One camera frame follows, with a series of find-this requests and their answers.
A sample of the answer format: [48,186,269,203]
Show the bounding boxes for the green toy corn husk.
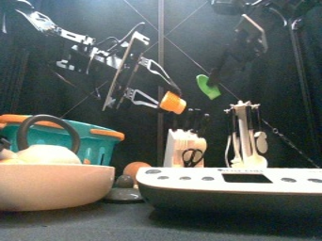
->
[195,73,223,101]

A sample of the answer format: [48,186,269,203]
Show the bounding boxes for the white toy ladle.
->
[247,130,268,169]

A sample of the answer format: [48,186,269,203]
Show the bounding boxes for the pink bowl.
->
[0,162,116,212]

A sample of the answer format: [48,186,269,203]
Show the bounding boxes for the black slanted frame pole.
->
[288,17,318,152]

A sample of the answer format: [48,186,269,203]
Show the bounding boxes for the white round toy spatula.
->
[252,109,268,155]

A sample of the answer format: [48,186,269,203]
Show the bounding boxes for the thin diagonal chain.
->
[260,118,322,169]

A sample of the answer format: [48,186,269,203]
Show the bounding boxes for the white toy knife block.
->
[161,127,207,169]

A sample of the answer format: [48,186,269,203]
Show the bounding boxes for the grey pot lid with knob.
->
[102,174,144,202]

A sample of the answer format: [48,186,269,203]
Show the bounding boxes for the black toy scissors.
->
[181,148,205,169]

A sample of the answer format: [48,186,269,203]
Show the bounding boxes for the white kettle grey handle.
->
[0,114,82,165]

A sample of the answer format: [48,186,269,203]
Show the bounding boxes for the vertical metal frame pole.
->
[156,0,165,168]

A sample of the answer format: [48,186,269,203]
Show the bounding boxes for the teal basket orange handles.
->
[0,113,125,167]

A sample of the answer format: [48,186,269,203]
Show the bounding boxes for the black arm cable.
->
[94,21,147,51]

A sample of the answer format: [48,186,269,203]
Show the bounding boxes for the white toy kitchen scale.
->
[134,166,322,218]

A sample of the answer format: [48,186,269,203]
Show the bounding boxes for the black handled toy knife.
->
[183,107,193,133]

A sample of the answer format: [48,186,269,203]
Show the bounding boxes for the white slim toy utensil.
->
[224,112,233,168]

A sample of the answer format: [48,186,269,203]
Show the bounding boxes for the orange ball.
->
[121,161,152,184]

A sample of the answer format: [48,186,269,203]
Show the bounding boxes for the white utensil rack stand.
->
[223,100,261,169]

